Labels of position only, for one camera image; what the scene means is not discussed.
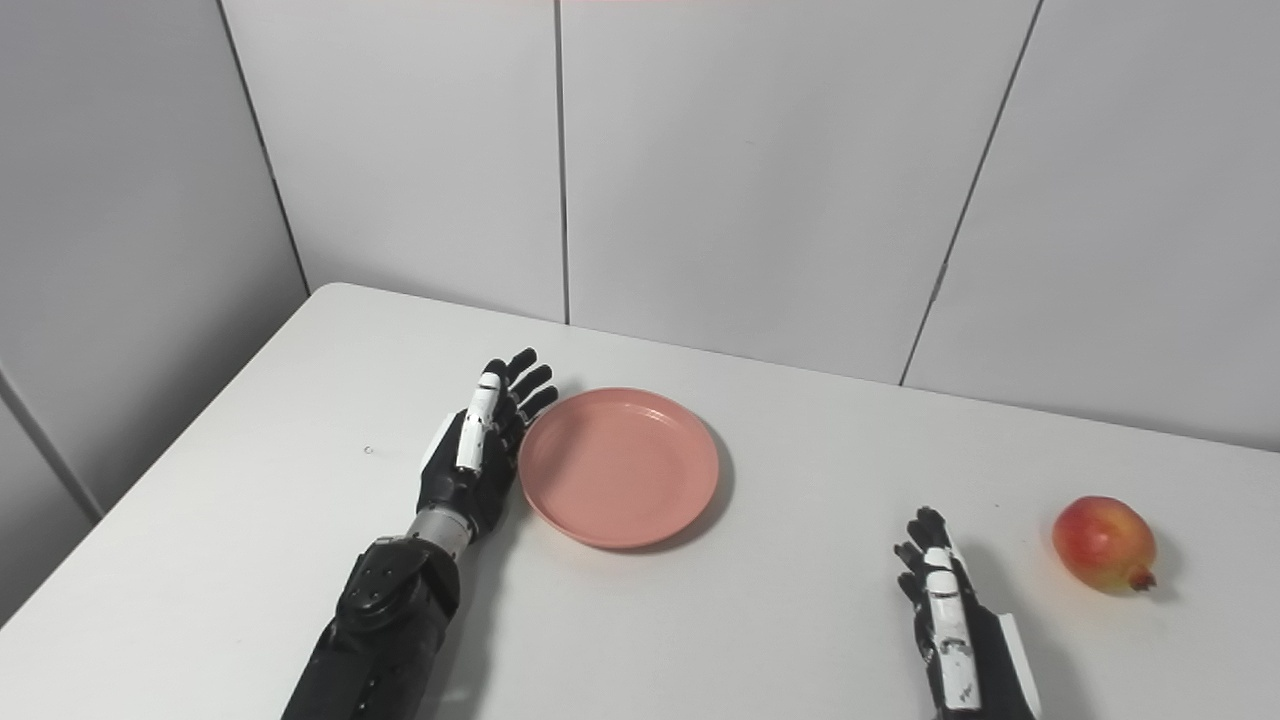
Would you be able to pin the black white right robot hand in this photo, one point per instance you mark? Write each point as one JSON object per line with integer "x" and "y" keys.
{"x": 990, "y": 670}

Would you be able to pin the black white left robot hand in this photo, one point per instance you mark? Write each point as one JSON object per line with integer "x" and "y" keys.
{"x": 480, "y": 490}

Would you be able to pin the pink round plate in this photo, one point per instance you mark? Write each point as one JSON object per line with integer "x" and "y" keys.
{"x": 620, "y": 470}

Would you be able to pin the red yellow pomegranate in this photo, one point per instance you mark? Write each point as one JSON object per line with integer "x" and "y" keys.
{"x": 1100, "y": 540}

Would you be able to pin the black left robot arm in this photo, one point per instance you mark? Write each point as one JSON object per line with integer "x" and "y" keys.
{"x": 385, "y": 630}

